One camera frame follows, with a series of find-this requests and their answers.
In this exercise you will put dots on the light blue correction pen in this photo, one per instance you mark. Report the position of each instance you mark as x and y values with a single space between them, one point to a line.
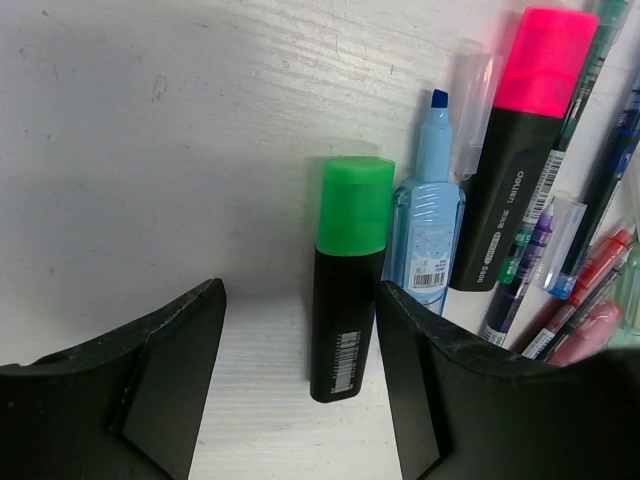
427 208

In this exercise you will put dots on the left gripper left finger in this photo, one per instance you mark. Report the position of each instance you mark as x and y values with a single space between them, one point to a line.
125 405

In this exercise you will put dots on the red ink gel pen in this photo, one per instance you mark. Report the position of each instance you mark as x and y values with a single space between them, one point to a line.
556 314

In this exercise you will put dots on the green cap highlighter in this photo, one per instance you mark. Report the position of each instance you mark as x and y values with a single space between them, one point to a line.
354 218

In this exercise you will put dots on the light pink correction pen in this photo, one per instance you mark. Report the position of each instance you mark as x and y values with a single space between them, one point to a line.
591 336

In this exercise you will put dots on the purple ink gel pen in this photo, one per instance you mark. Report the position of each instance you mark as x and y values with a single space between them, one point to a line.
540 264

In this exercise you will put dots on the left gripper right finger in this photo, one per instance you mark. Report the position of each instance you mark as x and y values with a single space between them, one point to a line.
463 408

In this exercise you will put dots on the light green correction pen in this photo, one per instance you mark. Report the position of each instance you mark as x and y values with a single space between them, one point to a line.
626 296

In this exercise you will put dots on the pink cap highlighter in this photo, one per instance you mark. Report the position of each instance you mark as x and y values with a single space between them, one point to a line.
532 98

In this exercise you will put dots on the blue ink gel pen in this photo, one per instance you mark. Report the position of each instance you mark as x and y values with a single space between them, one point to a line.
609 168

